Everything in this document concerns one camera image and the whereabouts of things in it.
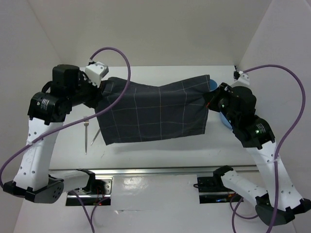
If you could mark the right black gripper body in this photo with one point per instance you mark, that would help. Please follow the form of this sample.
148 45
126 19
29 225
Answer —
218 101

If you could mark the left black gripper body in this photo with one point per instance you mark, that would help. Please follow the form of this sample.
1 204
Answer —
86 93

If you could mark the blue plastic plate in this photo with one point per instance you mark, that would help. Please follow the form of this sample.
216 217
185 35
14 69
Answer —
225 121

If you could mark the silver metal fork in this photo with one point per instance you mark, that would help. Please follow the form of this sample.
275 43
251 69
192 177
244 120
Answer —
86 124

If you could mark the silver metal spoon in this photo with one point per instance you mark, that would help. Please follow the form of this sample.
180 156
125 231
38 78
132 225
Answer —
95 137

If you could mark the dark grey checked cloth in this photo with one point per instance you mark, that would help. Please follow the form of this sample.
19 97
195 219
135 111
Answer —
150 113

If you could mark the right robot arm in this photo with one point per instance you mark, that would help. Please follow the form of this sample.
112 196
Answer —
279 201

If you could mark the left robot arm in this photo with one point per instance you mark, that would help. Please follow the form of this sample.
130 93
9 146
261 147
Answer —
48 109

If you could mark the blue plastic cup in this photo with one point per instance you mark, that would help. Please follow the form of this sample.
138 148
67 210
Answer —
212 85

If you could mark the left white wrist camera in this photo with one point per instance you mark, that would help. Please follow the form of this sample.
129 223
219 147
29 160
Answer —
95 72

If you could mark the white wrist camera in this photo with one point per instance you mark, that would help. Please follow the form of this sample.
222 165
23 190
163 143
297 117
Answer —
241 79
95 72

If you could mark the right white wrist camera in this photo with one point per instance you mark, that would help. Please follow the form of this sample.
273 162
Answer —
241 79

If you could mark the aluminium table rail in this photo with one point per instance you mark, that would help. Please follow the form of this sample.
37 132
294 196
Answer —
154 171

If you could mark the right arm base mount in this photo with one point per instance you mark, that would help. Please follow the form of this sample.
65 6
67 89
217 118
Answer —
211 191

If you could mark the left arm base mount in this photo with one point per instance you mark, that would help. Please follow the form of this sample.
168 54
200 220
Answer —
100 190

